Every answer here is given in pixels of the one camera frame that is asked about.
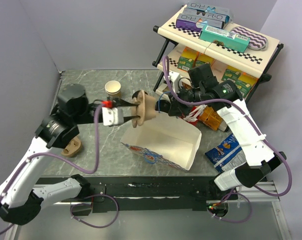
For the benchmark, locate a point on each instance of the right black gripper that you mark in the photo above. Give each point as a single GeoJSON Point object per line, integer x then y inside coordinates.
{"type": "Point", "coordinates": [177, 108]}

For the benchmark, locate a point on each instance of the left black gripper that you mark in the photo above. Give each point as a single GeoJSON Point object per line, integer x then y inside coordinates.
{"type": "Point", "coordinates": [119, 102]}

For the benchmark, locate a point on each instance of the cardboard cup carrier tray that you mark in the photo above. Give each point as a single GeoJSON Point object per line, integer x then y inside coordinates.
{"type": "Point", "coordinates": [145, 109]}

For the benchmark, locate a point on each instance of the paper takeout bag blue handles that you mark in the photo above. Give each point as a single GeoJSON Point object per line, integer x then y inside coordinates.
{"type": "Point", "coordinates": [164, 139]}

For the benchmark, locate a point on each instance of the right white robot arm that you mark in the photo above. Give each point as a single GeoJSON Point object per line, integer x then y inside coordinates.
{"type": "Point", "coordinates": [226, 99]}

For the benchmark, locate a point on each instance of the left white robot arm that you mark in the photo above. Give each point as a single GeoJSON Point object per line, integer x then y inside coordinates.
{"type": "Point", "coordinates": [20, 202]}

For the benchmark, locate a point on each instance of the stack of black cup lids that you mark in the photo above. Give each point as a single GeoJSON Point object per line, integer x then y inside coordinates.
{"type": "Point", "coordinates": [163, 106]}

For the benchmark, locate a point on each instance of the red cup with stirrers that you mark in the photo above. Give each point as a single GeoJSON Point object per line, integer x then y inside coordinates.
{"type": "Point", "coordinates": [193, 116]}

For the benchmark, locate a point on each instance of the stack of brown paper cups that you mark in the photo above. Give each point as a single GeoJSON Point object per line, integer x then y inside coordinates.
{"type": "Point", "coordinates": [113, 88]}

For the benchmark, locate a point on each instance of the green yellow box far left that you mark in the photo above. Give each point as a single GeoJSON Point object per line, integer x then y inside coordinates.
{"type": "Point", "coordinates": [187, 59]}

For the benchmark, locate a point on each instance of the green yellow box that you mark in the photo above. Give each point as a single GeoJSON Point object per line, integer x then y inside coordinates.
{"type": "Point", "coordinates": [245, 83]}
{"type": "Point", "coordinates": [231, 74]}
{"type": "Point", "coordinates": [204, 59]}
{"type": "Point", "coordinates": [187, 59]}

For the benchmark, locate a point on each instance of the two tier checkered shelf rack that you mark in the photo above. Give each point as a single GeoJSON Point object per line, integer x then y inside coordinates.
{"type": "Point", "coordinates": [256, 63]}

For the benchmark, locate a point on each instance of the blue snack bag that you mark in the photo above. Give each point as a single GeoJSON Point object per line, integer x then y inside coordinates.
{"type": "Point", "coordinates": [227, 155]}

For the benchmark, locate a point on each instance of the green yellow box far right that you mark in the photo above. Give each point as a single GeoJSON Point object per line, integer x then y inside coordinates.
{"type": "Point", "coordinates": [245, 83]}

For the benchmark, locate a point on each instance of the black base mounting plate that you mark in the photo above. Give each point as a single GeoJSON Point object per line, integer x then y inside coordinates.
{"type": "Point", "coordinates": [141, 193]}

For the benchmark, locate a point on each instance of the purple R&O box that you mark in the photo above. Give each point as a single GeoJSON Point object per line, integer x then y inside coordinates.
{"type": "Point", "coordinates": [189, 22]}

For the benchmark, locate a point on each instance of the teal long box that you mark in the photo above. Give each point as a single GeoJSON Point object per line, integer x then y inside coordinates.
{"type": "Point", "coordinates": [224, 38]}

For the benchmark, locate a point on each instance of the dark grey R&O box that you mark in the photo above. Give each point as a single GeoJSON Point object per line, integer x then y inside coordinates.
{"type": "Point", "coordinates": [212, 19]}

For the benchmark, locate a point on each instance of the purple wavy pouch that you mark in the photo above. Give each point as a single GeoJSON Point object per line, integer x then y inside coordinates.
{"type": "Point", "coordinates": [257, 42]}

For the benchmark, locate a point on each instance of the grey R&O box top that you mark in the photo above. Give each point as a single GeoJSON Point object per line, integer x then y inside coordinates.
{"type": "Point", "coordinates": [209, 8]}

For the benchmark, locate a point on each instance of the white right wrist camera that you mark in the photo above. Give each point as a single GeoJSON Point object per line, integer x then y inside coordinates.
{"type": "Point", "coordinates": [174, 79]}

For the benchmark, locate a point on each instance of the aluminium rail frame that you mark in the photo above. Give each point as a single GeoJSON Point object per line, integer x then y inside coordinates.
{"type": "Point", "coordinates": [217, 209]}

